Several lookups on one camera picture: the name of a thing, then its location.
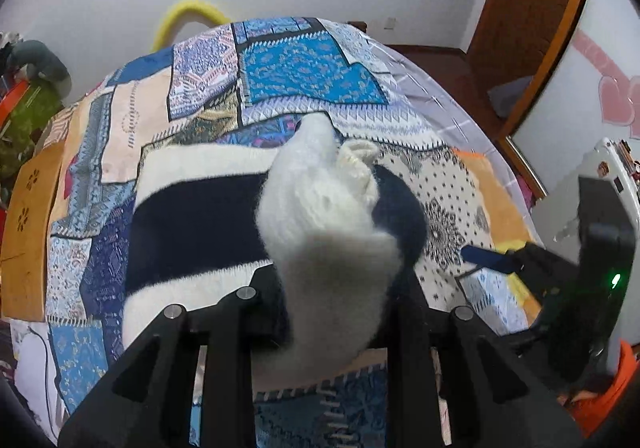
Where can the pink heart wall sticker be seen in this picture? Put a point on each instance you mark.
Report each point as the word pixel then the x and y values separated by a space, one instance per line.
pixel 615 98

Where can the blue patchwork blanket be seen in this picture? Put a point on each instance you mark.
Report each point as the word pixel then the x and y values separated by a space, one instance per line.
pixel 310 68

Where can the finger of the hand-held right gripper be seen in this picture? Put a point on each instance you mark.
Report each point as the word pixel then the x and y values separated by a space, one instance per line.
pixel 482 256

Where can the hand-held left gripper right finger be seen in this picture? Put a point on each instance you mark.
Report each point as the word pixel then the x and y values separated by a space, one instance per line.
pixel 410 308

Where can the white and navy striped sweater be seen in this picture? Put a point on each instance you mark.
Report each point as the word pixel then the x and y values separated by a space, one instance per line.
pixel 200 223

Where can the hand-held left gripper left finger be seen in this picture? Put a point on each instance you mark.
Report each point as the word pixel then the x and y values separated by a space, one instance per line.
pixel 265 308

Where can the dark wooden bed post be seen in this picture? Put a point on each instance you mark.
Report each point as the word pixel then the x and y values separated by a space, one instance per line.
pixel 357 25

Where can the wooden board with paw cutouts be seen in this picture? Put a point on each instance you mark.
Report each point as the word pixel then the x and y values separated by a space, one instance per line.
pixel 30 253

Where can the yellow foam tube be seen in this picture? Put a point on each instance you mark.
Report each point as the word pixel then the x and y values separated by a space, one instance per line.
pixel 172 16

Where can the grey floor mat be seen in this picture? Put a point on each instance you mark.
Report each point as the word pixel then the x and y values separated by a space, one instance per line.
pixel 510 96

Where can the green cloth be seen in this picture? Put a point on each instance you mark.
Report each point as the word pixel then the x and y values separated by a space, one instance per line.
pixel 30 128

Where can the grey striped bed sheet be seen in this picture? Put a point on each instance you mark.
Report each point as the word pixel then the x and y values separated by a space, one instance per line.
pixel 430 93

